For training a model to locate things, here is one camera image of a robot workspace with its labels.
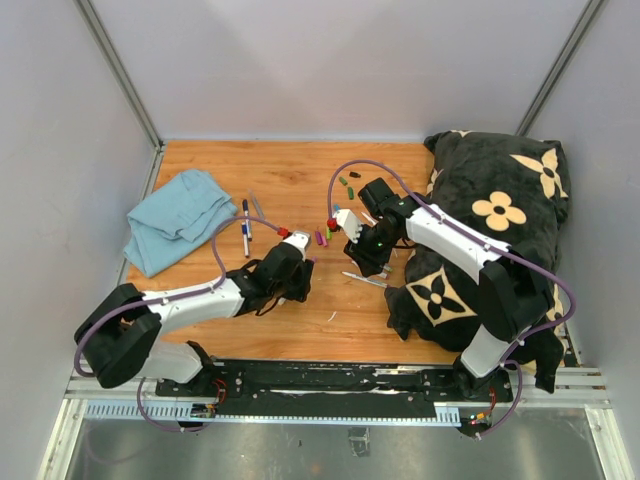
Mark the green cap marker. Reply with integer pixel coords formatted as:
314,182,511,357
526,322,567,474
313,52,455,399
361,212,377,226

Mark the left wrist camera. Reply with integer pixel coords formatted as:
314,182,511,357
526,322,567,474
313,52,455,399
282,230,312,260

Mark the dark blue marker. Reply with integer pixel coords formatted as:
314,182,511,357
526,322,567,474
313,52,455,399
242,199,252,242

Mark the black floral pillow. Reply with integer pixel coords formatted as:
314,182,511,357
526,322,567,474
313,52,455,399
383,129,571,394

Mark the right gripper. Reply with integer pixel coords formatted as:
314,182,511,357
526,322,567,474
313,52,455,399
343,223,399,278

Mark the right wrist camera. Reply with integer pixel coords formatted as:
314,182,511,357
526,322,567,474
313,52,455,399
327,209,364,244

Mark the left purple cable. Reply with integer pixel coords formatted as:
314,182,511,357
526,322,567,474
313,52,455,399
73,214,291,434

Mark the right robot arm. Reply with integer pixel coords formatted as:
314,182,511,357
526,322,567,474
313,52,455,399
327,178,561,400

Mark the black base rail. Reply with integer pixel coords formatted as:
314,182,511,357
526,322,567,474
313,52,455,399
64,357,611,429

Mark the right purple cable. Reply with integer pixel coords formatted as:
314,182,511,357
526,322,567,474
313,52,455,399
326,158,577,441

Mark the purple cable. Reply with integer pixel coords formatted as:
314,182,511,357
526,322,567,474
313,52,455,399
73,214,291,434
326,158,577,441

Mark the light blue cloth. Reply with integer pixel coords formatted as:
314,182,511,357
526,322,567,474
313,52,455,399
124,169,237,278

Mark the grey clear pen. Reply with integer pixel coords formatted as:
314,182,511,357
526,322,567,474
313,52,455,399
248,189,266,220

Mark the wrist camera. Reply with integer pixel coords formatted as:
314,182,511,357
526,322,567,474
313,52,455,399
282,230,312,260
327,209,364,244

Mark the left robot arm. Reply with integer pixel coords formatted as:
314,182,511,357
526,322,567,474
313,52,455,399
74,242,314,396

